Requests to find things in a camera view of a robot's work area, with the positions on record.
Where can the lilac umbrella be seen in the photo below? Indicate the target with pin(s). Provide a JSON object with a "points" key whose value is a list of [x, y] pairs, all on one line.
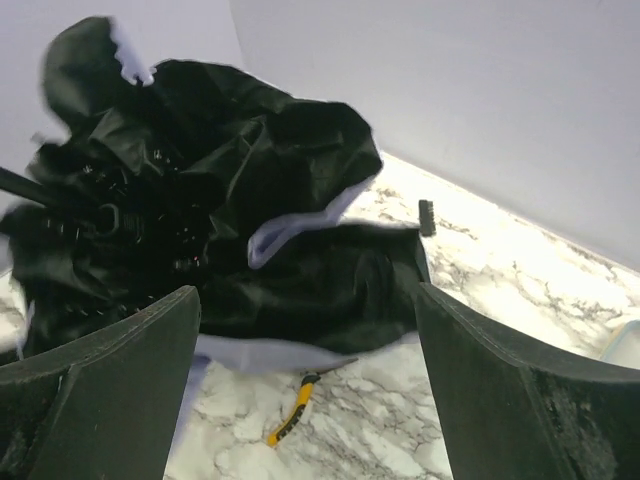
{"points": [[200, 174]]}

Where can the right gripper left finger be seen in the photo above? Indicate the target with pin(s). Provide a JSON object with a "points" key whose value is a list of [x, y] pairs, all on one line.
{"points": [[104, 406]]}

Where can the yellow black needle-nose pliers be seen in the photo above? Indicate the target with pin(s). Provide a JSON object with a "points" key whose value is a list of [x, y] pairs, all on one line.
{"points": [[305, 392]]}

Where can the small black bar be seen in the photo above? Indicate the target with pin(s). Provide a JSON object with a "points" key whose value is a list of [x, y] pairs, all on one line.
{"points": [[427, 223]]}

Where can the beige umbrella case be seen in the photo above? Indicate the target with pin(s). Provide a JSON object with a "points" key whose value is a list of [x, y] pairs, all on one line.
{"points": [[623, 347]]}

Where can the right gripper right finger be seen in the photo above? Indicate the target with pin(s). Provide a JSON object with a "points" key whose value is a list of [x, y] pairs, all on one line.
{"points": [[512, 407]]}

